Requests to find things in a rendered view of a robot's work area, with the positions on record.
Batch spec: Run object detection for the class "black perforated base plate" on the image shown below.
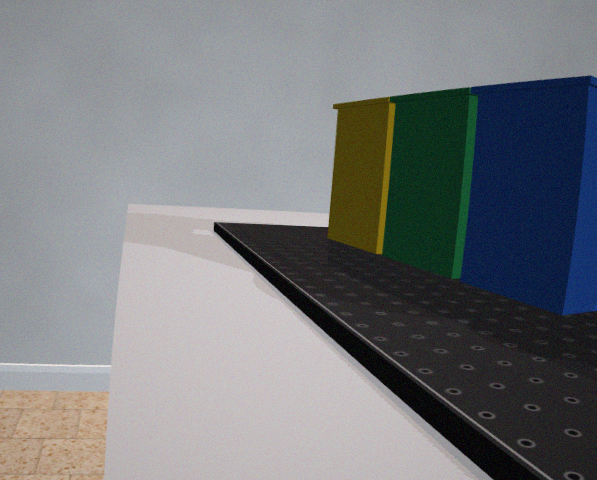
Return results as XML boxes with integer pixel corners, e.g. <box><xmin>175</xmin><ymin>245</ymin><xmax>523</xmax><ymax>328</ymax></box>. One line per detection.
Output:
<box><xmin>214</xmin><ymin>222</ymin><xmax>597</xmax><ymax>480</ymax></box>

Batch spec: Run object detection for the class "blue bin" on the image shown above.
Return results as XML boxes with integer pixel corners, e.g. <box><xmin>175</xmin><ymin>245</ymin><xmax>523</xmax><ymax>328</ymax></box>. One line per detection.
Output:
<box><xmin>460</xmin><ymin>76</ymin><xmax>597</xmax><ymax>315</ymax></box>

